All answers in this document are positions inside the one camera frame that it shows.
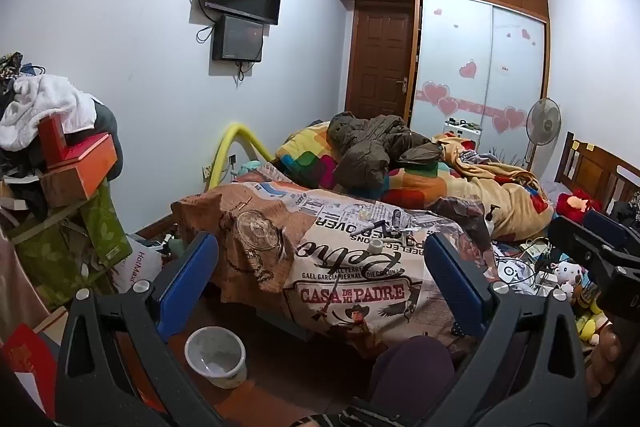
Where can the white pump bottle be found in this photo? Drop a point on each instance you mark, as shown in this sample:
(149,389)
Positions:
(489,222)

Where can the newspaper print blanket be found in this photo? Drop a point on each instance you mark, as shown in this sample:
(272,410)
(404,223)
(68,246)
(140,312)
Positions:
(350,287)

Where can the dark brown cloth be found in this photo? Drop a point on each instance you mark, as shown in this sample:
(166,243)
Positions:
(460,212)

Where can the wall socket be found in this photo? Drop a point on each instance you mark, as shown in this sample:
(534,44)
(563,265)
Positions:
(206,170)

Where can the orange box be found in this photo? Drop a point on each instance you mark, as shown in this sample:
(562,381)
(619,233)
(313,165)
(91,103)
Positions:
(87,167)

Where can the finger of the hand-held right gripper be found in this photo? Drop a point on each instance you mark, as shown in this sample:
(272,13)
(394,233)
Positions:
(595,252)
(606,224)

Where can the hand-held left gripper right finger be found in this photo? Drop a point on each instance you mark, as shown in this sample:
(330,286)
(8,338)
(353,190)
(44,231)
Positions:
(460,287)

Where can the yellow plush toy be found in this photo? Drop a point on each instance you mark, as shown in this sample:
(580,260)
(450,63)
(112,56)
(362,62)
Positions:
(587,327)

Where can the brown plush toy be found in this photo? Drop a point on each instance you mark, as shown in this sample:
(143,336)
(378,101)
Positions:
(605,352)

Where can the red paper bag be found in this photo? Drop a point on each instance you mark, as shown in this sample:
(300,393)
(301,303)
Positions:
(25,352)

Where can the white plastic bucket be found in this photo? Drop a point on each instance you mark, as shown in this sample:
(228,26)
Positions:
(220,372)

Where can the yellow foam tube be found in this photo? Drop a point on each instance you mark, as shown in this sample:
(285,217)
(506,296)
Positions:
(235,132)

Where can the brown wooden door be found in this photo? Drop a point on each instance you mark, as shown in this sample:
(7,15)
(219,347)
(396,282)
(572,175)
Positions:
(382,57)

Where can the red plush toy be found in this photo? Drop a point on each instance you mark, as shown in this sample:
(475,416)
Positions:
(570,207)

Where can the standing fan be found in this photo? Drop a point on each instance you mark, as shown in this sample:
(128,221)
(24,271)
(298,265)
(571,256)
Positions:
(542,122)

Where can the small white cabinet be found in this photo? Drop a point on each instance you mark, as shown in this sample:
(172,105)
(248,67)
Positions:
(462,134)

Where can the olive jacket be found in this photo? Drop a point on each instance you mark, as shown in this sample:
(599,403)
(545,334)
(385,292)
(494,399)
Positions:
(370,147)

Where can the floral bag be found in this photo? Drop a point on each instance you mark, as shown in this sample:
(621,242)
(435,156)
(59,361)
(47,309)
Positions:
(10,64)

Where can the green leaf print bag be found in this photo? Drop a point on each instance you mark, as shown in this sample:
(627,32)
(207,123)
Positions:
(105,227)

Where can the white plush toy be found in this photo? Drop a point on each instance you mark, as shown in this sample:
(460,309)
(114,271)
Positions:
(567,274)

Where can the silver black pen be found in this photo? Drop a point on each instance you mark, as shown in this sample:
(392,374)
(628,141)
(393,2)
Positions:
(372,227)

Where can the red box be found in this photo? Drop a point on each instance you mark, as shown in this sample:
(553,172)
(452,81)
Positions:
(50,139)

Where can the white towel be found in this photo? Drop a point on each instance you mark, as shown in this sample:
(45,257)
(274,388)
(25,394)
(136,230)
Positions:
(45,102)

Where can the person's leg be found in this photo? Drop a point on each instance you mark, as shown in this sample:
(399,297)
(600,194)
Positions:
(410,372)

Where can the wooden headboard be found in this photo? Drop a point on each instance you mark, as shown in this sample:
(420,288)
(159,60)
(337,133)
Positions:
(595,169)

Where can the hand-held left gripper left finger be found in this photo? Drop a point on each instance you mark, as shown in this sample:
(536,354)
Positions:
(189,277)

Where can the small white cap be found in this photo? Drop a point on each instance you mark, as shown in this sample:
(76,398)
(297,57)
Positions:
(375,247)

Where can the white plastic bag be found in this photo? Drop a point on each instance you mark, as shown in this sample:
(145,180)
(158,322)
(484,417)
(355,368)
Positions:
(137,264)

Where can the beige blanket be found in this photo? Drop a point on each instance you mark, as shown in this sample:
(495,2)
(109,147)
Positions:
(515,202)

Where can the white box with circle print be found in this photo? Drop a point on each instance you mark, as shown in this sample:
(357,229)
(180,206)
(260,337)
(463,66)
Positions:
(510,271)

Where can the wardrobe with heart stickers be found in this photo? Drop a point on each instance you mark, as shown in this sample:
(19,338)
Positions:
(460,47)

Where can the colourful checked blanket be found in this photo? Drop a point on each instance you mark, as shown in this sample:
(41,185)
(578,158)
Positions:
(310,157)

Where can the grey cloth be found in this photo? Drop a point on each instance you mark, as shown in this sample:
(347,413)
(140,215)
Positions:
(109,132)

